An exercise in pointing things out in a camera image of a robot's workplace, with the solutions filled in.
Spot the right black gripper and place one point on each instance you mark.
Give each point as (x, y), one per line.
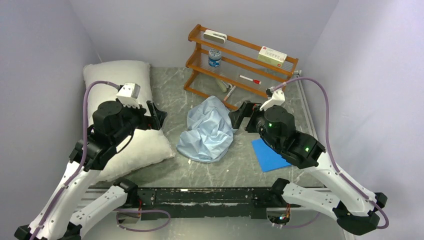
(237, 116)

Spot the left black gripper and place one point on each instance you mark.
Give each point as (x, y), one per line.
(152, 122)

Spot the light blue pillowcase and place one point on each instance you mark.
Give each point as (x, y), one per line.
(209, 132)

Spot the white pillow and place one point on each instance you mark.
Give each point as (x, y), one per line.
(147, 147)

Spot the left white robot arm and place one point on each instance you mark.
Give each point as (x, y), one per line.
(113, 123)

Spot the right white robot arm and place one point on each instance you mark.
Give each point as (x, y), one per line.
(354, 208)

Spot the pink white marker pen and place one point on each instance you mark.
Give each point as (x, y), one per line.
(229, 93)

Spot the beige stapler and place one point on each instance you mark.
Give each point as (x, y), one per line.
(224, 86)

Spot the red white marker pen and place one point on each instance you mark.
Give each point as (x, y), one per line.
(255, 81)

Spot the orange wooden shelf rack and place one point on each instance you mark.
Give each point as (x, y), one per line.
(239, 57)

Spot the blue foam pad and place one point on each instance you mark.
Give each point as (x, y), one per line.
(268, 160)

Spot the blue white round jar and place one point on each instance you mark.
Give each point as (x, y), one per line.
(214, 58)

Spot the white red carton box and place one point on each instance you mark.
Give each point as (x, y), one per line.
(272, 57)

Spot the white eraser box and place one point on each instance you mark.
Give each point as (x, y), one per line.
(215, 36)

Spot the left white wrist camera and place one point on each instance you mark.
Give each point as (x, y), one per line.
(128, 95)

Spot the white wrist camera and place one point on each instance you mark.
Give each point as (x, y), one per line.
(276, 97)
(128, 95)

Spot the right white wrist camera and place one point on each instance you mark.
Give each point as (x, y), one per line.
(276, 97)

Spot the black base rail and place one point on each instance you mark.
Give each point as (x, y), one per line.
(212, 202)

